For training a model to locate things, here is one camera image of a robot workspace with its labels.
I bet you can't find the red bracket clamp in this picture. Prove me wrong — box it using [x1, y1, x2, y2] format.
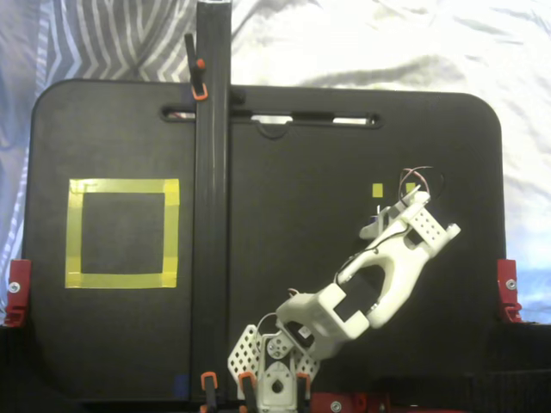
[309, 391, 391, 413]

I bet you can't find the black backdrop board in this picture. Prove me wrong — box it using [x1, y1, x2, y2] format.
[0, 320, 551, 413]

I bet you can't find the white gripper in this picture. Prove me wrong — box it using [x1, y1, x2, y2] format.
[359, 191, 431, 241]

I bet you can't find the black bar across table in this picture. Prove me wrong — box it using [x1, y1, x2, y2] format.
[191, 0, 233, 408]

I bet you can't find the small orange base clamp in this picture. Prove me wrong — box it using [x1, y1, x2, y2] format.
[238, 372, 256, 410]
[201, 372, 220, 410]
[294, 373, 312, 410]

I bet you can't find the orange black spring clamp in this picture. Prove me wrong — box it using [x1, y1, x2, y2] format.
[183, 33, 209, 102]

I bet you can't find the yellow tape square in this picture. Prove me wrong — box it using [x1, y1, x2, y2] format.
[64, 177, 181, 290]

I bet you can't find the red white servo wire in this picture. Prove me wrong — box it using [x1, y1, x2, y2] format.
[398, 165, 447, 203]

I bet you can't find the red corner clamp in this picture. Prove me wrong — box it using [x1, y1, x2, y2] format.
[4, 258, 34, 327]
[496, 258, 524, 324]

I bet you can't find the blue tape patch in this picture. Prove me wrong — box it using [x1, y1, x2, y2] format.
[173, 373, 191, 399]

